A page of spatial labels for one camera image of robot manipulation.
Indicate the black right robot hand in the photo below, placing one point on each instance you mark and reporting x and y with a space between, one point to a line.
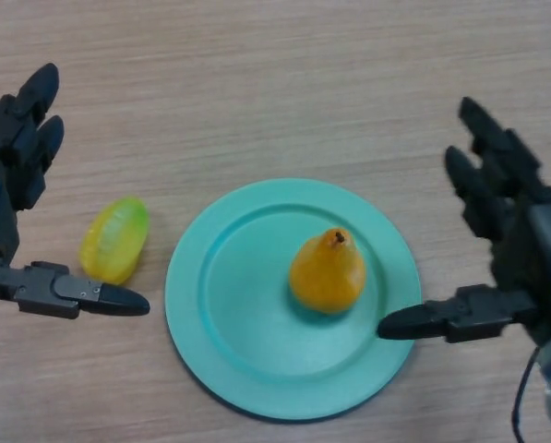
529 249

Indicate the yellow orange pear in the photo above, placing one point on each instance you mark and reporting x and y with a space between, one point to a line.
326 277

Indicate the green round plate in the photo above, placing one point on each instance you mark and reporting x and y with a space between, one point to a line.
266 350

